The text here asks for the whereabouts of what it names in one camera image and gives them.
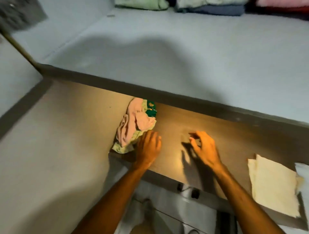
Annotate green checkered baby pants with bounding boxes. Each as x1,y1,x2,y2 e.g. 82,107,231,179
111,99,157,154

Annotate person's left hand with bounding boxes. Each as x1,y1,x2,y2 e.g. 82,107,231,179
134,130,162,170

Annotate green cartoon print garment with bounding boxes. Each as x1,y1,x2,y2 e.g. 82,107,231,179
145,99,159,119

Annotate person's right hand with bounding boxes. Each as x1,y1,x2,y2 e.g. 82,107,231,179
188,131,224,172

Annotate stack of clothes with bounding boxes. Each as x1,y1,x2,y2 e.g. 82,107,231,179
115,0,309,17

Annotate person's right forearm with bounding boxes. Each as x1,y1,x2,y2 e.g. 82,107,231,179
212,164,286,234

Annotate white bed sheet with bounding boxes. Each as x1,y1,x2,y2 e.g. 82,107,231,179
277,163,309,234

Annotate metal door hinge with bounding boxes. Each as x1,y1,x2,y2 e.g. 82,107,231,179
0,0,48,32

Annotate brown wooden bedside cabinet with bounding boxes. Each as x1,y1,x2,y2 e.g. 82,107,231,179
108,101,309,231

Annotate cream yellow garment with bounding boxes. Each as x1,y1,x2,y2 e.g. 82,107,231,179
247,154,305,219

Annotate pink garment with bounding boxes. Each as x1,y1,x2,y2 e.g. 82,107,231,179
117,97,157,148

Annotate person's left forearm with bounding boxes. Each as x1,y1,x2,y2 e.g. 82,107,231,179
72,165,151,234

